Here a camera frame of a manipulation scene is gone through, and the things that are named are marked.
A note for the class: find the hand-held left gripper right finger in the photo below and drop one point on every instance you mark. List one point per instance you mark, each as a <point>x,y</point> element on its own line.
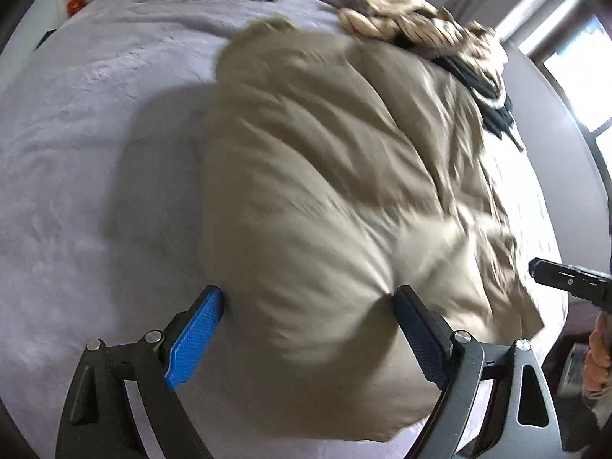
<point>418,339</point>

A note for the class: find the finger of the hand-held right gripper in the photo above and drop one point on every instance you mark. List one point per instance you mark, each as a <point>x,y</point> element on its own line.
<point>573,282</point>

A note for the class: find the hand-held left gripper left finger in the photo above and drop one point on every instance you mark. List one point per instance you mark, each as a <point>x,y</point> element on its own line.
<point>196,339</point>

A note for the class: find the beige jacket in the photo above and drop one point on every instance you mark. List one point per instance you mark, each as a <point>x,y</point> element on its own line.
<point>311,201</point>

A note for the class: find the person's right hand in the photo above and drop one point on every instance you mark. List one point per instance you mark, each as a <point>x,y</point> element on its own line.
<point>600,358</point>

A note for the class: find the window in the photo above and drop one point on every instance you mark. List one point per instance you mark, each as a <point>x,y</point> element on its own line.
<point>583,76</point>

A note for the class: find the purple bed blanket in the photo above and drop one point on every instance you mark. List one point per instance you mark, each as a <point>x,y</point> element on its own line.
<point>95,153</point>

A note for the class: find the black garment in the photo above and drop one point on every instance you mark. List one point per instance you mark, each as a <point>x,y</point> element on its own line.
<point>483,86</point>

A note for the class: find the grey curtain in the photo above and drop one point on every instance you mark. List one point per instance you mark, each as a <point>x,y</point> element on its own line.
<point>516,5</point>

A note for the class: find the striped beige knit sweater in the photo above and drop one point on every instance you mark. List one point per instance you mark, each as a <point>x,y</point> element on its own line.
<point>406,19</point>

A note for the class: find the white bag with orange label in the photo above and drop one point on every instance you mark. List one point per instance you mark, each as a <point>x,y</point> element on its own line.
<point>76,2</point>

